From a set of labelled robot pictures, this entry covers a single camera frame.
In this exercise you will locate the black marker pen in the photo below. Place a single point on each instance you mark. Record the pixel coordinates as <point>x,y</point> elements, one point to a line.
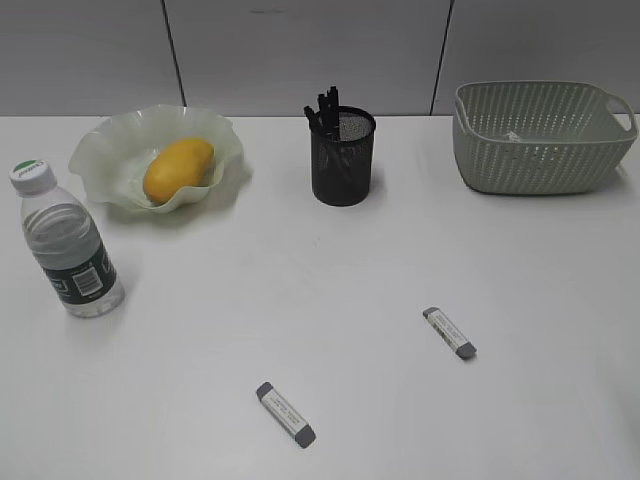
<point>314,121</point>
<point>324,113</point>
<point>332,110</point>

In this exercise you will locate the yellow mango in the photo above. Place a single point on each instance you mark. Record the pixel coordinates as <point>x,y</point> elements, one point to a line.
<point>182,163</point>

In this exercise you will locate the grey eraser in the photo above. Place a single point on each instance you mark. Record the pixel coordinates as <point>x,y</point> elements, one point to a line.
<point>285,414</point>
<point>449,332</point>

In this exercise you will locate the waste paper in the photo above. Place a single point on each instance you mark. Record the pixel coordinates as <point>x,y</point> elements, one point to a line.
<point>513,137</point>

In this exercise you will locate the clear plastic water bottle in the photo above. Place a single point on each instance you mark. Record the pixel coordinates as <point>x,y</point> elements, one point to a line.
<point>65,241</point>

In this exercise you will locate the black mesh pen holder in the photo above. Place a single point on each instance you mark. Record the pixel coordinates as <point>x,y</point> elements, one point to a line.
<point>341,169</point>

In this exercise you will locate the pale green plastic basket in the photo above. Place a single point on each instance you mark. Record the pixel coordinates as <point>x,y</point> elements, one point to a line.
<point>574,135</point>

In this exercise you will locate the frosted green wavy plate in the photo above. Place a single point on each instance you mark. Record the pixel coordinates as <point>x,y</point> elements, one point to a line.
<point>112,159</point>

